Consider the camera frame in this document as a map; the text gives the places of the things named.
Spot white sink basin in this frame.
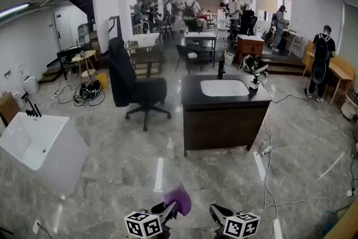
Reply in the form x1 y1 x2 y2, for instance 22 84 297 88
200 79 250 97

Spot wooden shelf rack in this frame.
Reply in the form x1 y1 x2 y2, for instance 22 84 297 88
125 39 165 78

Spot white door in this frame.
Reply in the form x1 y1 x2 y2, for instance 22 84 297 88
53 10 74 51

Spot black sink faucet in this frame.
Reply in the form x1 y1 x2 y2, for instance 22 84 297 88
217 59 227 79

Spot black equipment bag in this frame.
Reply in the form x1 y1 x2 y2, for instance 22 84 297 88
79 79 102 101

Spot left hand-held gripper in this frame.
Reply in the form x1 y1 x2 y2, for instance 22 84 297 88
124 200 180 239

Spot long ceiling light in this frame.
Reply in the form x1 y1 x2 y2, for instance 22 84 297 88
0 2 30 19

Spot wooden platform steps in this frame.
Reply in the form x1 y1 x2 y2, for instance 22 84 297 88
261 47 311 76

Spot white freestanding washbasin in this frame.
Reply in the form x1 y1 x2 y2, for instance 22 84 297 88
0 111 90 197

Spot light wooden board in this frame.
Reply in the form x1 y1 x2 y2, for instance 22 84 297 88
321 198 358 239

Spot white power strip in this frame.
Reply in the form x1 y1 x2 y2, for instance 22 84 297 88
256 144 273 157

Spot white round stool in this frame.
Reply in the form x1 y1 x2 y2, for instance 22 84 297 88
340 91 358 121

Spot brown cardboard box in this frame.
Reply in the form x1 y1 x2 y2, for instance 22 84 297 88
0 92 21 126

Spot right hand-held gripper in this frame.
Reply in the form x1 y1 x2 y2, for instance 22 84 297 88
209 203 260 239

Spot white rectangular sink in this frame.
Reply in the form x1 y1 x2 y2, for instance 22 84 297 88
133 32 161 48

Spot black washbasin faucet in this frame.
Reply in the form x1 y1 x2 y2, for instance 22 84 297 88
24 97 43 118

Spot white wire chair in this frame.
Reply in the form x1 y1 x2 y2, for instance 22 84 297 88
216 19 232 43

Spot white partition panel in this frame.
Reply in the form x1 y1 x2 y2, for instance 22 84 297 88
256 0 278 22

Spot white and black backpack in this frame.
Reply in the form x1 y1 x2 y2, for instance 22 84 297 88
239 54 269 76

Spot yellow bin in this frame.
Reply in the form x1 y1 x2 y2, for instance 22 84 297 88
96 72 109 90

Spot black mesh office chair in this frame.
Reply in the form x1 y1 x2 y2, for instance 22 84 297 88
239 10 258 37

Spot white side table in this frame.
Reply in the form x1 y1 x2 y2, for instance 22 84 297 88
282 29 305 57

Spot round wooden table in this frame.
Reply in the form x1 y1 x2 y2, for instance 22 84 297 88
71 50 97 82

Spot dark wooden sink cabinet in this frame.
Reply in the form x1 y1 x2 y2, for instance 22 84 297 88
181 74 273 157

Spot white toilet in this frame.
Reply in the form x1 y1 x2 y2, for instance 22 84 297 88
18 64 40 96

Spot dark chair with white cushion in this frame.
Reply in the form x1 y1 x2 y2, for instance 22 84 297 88
175 44 202 76

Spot grey table with white top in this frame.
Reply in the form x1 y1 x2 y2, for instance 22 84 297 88
184 32 217 68

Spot black desk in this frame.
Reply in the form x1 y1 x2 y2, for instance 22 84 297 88
56 42 93 81

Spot black floor cable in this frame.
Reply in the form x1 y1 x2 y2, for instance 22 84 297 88
271 93 310 104

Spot purple cloth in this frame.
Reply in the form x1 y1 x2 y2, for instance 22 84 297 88
163 184 192 217

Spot light wooden desk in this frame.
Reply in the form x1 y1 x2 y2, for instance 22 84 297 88
302 40 356 106

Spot wooden cabinet with white top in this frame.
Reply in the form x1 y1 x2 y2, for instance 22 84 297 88
236 34 265 64

